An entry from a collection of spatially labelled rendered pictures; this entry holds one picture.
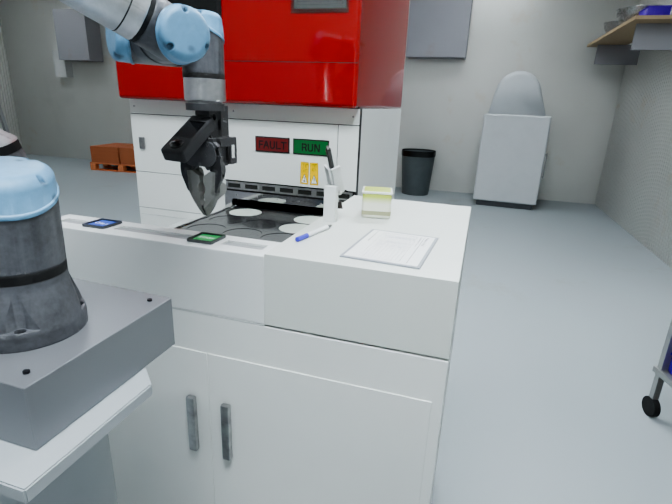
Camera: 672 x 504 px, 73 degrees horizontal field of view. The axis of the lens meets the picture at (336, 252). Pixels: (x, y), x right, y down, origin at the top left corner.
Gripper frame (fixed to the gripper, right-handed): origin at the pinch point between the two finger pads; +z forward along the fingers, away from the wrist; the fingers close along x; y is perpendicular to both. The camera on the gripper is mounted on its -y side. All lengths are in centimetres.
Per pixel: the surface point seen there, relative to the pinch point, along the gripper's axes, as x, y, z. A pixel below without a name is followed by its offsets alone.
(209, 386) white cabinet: -1.9, -4.2, 37.4
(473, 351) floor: -60, 152, 102
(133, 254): 14.4, -4.2, 10.0
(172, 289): 5.6, -4.2, 16.3
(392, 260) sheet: -37.9, 0.9, 5.4
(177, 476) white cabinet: 8, -4, 65
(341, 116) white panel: -10, 58, -17
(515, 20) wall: -71, 643, -136
